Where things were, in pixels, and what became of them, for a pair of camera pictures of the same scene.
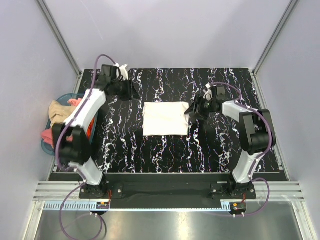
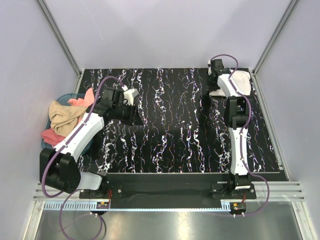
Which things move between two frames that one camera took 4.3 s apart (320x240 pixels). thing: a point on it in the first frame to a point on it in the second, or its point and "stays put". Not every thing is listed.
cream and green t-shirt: [165, 118] to [242, 80]
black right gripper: [199, 100] to [210, 89]
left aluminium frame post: [60, 36] stays put
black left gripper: [131, 93] to [134, 118]
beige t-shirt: [58, 114] stays put
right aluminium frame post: [286, 15] stays put
